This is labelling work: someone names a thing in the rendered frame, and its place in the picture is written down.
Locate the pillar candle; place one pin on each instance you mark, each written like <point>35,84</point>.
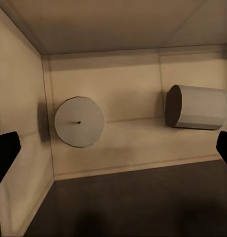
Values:
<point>190,107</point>
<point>79,122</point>

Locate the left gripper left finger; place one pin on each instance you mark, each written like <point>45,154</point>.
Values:
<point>9,149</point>

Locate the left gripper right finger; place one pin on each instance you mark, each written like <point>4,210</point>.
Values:
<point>222,145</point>

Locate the cabinet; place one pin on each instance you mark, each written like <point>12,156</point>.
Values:
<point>141,178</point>

